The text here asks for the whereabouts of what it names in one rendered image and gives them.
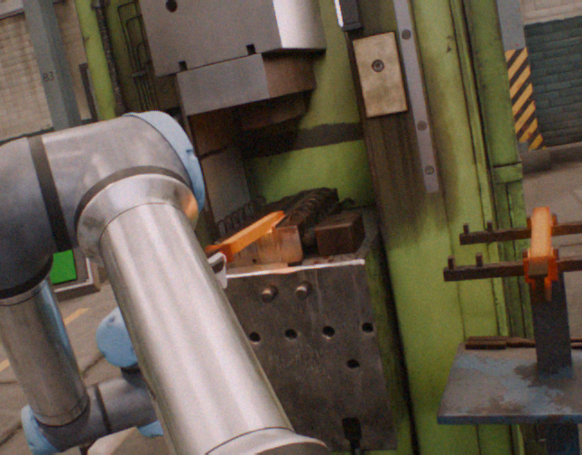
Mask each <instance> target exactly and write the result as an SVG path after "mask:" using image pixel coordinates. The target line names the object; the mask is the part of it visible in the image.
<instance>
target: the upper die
mask: <svg viewBox="0 0 582 455"><path fill-rule="evenodd" d="M176 77H178V81H179V84H180V93H181V96H182V100H183V104H184V109H185V113H186V116H191V115H196V114H200V113H205V112H209V110H215V109H220V108H223V107H232V106H237V105H241V104H246V103H251V102H256V101H261V100H264V99H265V98H274V97H278V96H283V95H287V94H291V93H295V92H301V91H304V90H309V89H314V88H317V84H316V78H315V73H314V69H313V64H312V59H311V58H310V53H258V54H254V55H249V56H245V57H242V58H236V59H235V60H230V61H226V62H220V63H217V64H213V65H208V66H204V67H200V68H196V69H191V70H188V71H184V72H181V73H177V76H176Z"/></svg>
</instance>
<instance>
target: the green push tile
mask: <svg viewBox="0 0 582 455"><path fill-rule="evenodd" d="M53 259H54V261H53V267H52V269H51V273H50V278H51V283H52V285H54V284H59V283H66V282H70V281H75V280H78V276H77V269H76V263H75V257H74V250H73V249H70V250H67V251H63V252H57V253H54V254H53Z"/></svg>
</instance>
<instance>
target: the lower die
mask: <svg viewBox="0 0 582 455"><path fill-rule="evenodd" d="M311 190H314V191H313V192H311V193H310V194H308V195H307V196H306V197H304V199H303V200H302V201H301V202H299V203H298V204H297V205H295V206H294V207H292V208H291V209H290V211H289V212H287V213H286V214H285V215H284V216H282V217H280V218H279V219H278V220H277V221H275V222H274V224H273V225H272V232H266V233H264V234H263V235H262V236H261V237H259V238H257V239H256V240H255V241H253V242H252V243H250V244H249V245H248V246H245V247H243V249H242V250H240V251H239V252H237V253H236V254H234V255H233V257H234V262H231V263H227V264H225V268H226V269H227V268H236V267H243V266H251V265H266V264H274V263H281V262H288V259H289V257H290V256H296V255H302V256H303V259H304V257H305V256H306V255H307V254H309V253H310V251H311V250H312V249H313V248H314V246H315V245H316V244H317V241H316V242H315V243H314V244H313V245H312V246H306V245H304V243H303V241H302V239H303V237H304V234H305V233H304V229H305V228H304V224H303V218H302V216H301V215H300V214H298V216H294V215H293V216H292V218H291V221H289V216H290V214H291V213H292V212H294V211H295V209H296V208H298V207H300V205H301V204H302V203H304V202H305V201H306V200H309V199H310V197H311V196H312V195H313V194H314V193H315V192H316V191H318V190H319V188H316V189H311ZM330 190H331V193H332V200H333V202H335V203H336V202H338V201H339V198H338V193H337V188H335V189H330ZM303 191H306V190H301V191H300V192H299V193H297V194H295V195H290V196H285V197H282V199H281V200H279V201H275V202H270V203H268V204H267V205H266V206H264V207H263V208H262V209H260V211H257V212H256V213H255V214H253V215H252V216H251V217H250V218H248V219H247V220H244V221H243V222H242V224H240V225H239V226H238V227H236V228H234V229H232V230H231V231H229V232H228V233H226V234H225V236H224V237H222V238H220V239H219V240H218V241H216V242H215V245H220V244H221V243H223V242H225V241H226V240H228V239H229V238H230V237H234V236H235V234H237V233H239V232H240V231H242V230H244V229H245V228H249V227H250V226H252V225H253V224H254V223H255V222H256V221H257V220H260V219H262V218H264V217H266V216H267V215H269V214H272V213H274V212H277V211H279V209H280V208H281V207H284V206H285V205H286V204H288V203H289V202H290V201H291V200H293V199H294V197H295V196H298V195H299V194H300V193H301V192H303ZM323 191H325V192H326V193H327V195H328V202H329V206H330V202H331V201H330V196H329V192H328V191H327V190H323ZM319 195H320V196H322V197H323V199H324V201H325V206H326V209H327V201H326V196H325V194H324V193H320V194H319ZM316 200H317V201H318V202H319V206H320V207H321V212H322V215H324V214H323V205H322V200H320V198H319V197H316ZM312 204H313V205H314V206H315V209H316V215H317V219H319V212H318V206H317V203H316V202H315V201H312ZM330 207H331V206H330ZM306 208H309V211H310V213H311V217H312V222H313V225H314V224H315V222H314V214H313V208H312V207H311V205H307V207H306ZM327 211H328V210H327ZM301 213H303V214H304V216H305V219H306V224H307V228H308V229H310V227H309V224H310V222H309V213H307V212H306V211H305V209H302V212H301ZM253 259H256V263H255V264H254V263H253V262H252V260H253Z"/></svg>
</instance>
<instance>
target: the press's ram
mask: <svg viewBox="0 0 582 455"><path fill-rule="evenodd" d="M139 3H140V6H141V10H142V14H143V21H144V25H145V30H146V33H147V37H148V41H149V45H150V49H151V51H150V52H151V53H152V54H151V56H152V64H153V67H154V71H155V76H156V78H163V77H175V76H177V73H181V72H184V71H188V70H191V69H196V68H200V67H204V66H208V65H213V64H217V63H220V62H226V61H230V60H235V59H236V58H242V57H245V56H249V55H254V54H258V53H310V52H314V51H322V50H325V49H327V48H328V43H327V42H326V37H325V32H324V27H323V22H322V17H321V12H320V6H319V0H139Z"/></svg>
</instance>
